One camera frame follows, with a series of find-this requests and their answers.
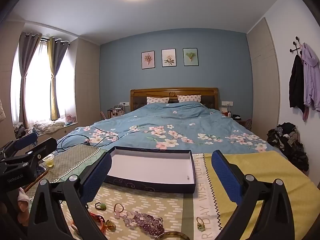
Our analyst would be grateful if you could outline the orange smart watch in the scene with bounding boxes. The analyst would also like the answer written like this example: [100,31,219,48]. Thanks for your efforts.
[70,211,107,233]

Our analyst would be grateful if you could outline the framed pink flower picture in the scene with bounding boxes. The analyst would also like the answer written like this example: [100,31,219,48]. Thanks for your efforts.
[141,51,155,70]

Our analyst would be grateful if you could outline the pink flower charm ring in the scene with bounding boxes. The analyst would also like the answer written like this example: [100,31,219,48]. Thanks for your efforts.
[114,203,128,222]

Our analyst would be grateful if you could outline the purple jacket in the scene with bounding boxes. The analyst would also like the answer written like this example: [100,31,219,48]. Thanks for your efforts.
[300,42,320,122]

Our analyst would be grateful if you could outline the purple bead bracelet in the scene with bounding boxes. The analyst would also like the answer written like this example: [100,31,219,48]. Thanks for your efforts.
[136,214,165,237]

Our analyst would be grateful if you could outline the cluttered bedside table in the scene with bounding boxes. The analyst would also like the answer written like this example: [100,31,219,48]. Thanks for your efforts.
[100,104,125,120]

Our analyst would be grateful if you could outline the framed green leaf picture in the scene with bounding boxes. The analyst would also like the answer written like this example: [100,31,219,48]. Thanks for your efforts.
[183,48,199,66]

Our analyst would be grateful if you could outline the pile of dark clothes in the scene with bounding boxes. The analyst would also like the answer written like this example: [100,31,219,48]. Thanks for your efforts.
[266,122,309,172]

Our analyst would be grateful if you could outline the dark smartphone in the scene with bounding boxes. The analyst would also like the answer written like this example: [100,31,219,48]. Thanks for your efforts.
[24,166,49,193]

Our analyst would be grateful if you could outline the black charger cable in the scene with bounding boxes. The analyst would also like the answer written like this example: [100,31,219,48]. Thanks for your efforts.
[57,129,119,153]

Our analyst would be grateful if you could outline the dark blue cardboard box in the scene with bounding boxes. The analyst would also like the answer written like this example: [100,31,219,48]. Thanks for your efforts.
[104,146,196,194]

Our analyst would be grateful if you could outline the green stone gold ring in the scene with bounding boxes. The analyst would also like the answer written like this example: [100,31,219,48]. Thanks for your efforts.
[196,216,207,231]

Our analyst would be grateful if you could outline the yellow and grey curtain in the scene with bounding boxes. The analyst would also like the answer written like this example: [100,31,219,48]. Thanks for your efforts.
[47,36,70,121]

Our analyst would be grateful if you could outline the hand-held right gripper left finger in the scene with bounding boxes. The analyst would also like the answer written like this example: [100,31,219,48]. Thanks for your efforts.
[27,152,112,240]

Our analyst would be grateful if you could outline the beige wardrobe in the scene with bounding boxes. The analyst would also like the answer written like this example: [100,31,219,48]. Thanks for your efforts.
[74,38,101,130]
[246,17,280,145]

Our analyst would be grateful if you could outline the black wall coat hooks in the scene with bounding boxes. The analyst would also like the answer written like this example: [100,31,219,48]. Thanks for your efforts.
[289,36,307,55]

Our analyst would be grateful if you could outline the wooden nightstand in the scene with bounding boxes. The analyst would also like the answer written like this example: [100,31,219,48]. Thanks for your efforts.
[220,106,253,130]

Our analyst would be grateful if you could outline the crumpled light bedding pile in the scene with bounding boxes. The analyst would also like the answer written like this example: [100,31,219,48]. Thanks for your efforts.
[32,120,66,133]

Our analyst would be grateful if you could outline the bed with blue floral duvet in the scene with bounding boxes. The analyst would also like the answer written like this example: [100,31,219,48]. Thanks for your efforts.
[57,102,288,160]

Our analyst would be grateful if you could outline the clear crystal bead bracelet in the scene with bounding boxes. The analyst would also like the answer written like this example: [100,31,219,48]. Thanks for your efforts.
[122,210,163,227]

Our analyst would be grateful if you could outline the wooden headboard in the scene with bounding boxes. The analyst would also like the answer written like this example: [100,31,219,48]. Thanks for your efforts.
[130,88,219,112]

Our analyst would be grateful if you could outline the white sheer curtain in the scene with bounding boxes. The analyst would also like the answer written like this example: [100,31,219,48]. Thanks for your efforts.
[11,40,54,123]

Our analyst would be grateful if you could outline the brown horn bangle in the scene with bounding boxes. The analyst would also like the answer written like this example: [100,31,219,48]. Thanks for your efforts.
[157,231,192,240]

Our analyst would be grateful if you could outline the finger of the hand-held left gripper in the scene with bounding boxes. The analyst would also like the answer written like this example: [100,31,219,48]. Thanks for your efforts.
[5,137,58,167]
[0,132,38,158]

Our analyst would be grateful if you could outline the white patterned pillow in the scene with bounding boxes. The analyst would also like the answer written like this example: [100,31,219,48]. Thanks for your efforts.
[177,95,202,103]
[146,96,170,105]

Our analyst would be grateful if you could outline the window seat cabinet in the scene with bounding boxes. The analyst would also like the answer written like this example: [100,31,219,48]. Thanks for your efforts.
[12,121,78,143]

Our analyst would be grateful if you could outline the yellow jade beaded bracelet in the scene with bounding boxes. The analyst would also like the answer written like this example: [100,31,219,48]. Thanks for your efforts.
[104,219,117,231]

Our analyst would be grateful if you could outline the black curtain rod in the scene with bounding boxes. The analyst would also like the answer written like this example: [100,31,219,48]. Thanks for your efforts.
[40,37,70,46]

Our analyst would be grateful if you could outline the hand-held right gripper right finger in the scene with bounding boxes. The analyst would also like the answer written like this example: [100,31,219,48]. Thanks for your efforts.
[211,150,296,240]

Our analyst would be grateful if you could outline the small yellow jelly cup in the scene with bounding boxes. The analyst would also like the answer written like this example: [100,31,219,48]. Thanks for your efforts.
[42,154,55,168]

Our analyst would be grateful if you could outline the framed white flower picture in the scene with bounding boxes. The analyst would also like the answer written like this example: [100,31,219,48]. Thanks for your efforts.
[161,49,177,67]

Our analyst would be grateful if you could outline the black jacket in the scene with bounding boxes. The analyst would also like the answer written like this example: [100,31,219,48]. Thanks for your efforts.
[289,54,306,113]

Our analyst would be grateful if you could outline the person's left hand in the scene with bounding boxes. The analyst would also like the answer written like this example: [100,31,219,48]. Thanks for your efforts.
[17,187,32,227]

